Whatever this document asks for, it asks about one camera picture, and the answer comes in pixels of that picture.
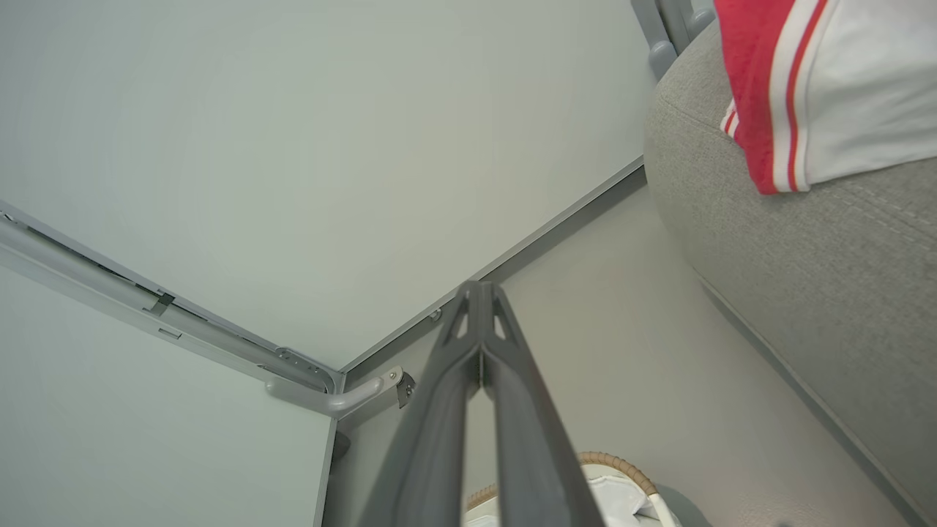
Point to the grey metal frame tube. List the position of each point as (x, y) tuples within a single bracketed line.
[(662, 51)]

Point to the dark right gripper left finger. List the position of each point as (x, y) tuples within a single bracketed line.
[(432, 439)]

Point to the grey fabric sofa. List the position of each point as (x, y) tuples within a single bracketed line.
[(805, 278)]

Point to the red white sports garment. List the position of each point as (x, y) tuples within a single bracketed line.
[(864, 88)]

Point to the white cloth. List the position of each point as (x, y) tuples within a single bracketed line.
[(618, 501)]

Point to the white basket with rattan rim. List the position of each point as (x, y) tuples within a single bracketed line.
[(622, 465)]

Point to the grey aluminium partition rail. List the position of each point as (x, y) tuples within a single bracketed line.
[(110, 293)]

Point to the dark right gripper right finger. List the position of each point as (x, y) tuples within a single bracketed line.
[(534, 454)]

